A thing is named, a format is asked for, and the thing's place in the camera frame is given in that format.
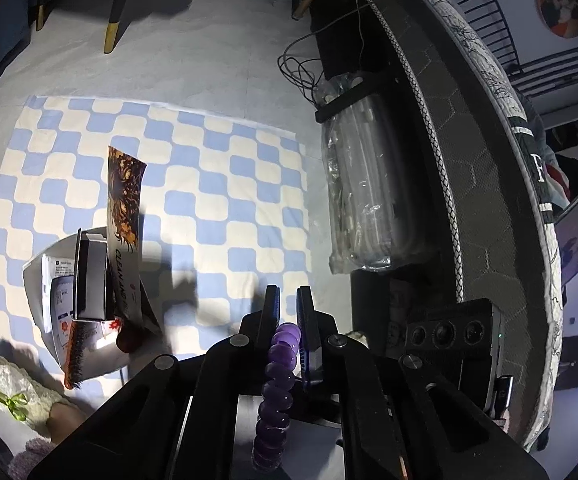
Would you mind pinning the black product box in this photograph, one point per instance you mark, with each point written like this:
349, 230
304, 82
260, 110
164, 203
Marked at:
91, 280

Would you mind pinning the brown hair comb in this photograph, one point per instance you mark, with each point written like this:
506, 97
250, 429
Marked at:
79, 350

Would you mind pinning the clear plastic wrapped bundle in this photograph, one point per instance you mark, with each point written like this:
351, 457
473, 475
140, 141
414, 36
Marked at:
369, 185

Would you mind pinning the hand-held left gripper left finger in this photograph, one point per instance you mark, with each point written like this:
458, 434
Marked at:
271, 310

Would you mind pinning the white fluffy slipper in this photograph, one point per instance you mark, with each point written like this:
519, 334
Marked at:
358, 339
9, 385

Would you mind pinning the black chair with gold feet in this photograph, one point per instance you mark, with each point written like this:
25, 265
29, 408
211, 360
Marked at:
111, 10

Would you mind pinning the laptop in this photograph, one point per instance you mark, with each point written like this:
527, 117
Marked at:
576, 230

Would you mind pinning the gold cardboard box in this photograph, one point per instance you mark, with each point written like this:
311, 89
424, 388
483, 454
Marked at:
36, 285

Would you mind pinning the blue and cream checkered mat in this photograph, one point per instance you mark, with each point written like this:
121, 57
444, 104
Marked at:
209, 170

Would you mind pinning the red oblong case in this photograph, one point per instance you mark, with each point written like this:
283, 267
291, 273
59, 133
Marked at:
129, 340

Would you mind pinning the long printed paper box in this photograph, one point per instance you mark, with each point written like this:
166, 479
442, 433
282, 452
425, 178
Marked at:
126, 200

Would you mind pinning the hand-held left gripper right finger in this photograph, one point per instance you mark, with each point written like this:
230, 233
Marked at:
305, 320

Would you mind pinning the white printed quilt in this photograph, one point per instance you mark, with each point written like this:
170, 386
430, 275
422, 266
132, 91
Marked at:
499, 85

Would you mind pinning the white printed leaflet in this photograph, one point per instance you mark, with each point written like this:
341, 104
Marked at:
59, 305

